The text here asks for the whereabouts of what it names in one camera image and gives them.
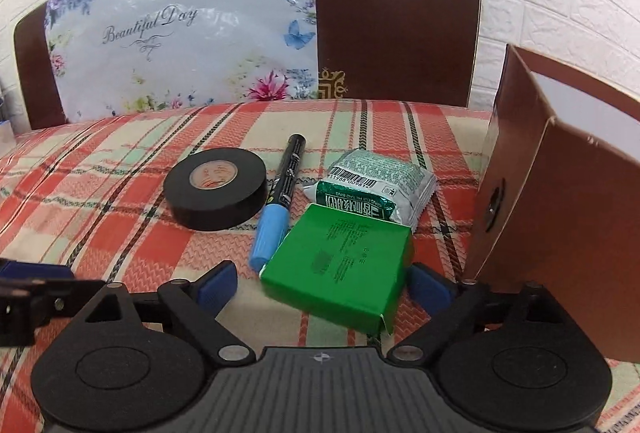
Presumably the green box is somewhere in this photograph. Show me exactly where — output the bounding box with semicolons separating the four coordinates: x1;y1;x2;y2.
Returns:
259;204;413;335

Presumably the blue capped black marker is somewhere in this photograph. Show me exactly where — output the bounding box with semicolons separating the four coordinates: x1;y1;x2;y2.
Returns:
248;134;306;274

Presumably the black tape roll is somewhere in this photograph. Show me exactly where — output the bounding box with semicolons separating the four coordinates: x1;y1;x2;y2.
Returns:
163;147;267;231

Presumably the brown cardboard box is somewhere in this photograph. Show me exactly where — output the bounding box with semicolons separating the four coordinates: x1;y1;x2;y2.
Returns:
464;46;639;363

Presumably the green white tissue pack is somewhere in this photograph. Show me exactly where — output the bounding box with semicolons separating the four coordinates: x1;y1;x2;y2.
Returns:
304;149;437;229

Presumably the floral plastic bag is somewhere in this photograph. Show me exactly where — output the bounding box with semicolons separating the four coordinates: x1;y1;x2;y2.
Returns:
44;0;319;122

